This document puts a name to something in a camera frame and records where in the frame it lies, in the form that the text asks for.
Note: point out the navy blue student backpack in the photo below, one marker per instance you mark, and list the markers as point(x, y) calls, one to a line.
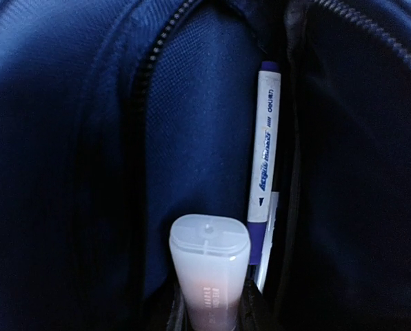
point(119, 117)

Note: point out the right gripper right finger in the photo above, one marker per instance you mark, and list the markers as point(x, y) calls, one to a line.
point(249, 307)

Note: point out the purple capped white marker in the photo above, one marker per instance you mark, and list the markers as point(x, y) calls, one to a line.
point(264, 155)

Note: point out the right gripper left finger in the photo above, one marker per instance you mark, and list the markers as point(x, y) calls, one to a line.
point(174, 309)

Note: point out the black capped white marker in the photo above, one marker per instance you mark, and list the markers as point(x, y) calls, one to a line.
point(262, 268)

